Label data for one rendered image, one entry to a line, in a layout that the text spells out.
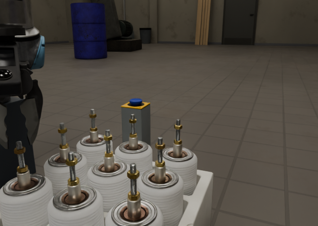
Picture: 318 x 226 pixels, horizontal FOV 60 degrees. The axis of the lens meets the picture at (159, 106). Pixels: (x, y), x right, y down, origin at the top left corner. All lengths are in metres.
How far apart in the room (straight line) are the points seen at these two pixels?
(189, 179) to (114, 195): 0.18
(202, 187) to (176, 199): 0.14
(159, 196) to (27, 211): 0.24
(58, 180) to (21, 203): 0.11
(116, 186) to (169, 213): 0.12
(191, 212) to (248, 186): 0.49
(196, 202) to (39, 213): 0.32
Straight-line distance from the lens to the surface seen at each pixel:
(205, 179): 0.72
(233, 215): 0.92
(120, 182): 0.59
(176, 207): 0.57
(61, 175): 0.65
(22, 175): 0.59
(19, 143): 0.57
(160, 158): 0.55
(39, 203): 0.59
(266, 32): 10.43
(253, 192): 1.05
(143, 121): 0.85
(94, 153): 0.74
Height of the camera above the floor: 0.54
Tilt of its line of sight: 16 degrees down
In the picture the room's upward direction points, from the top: straight up
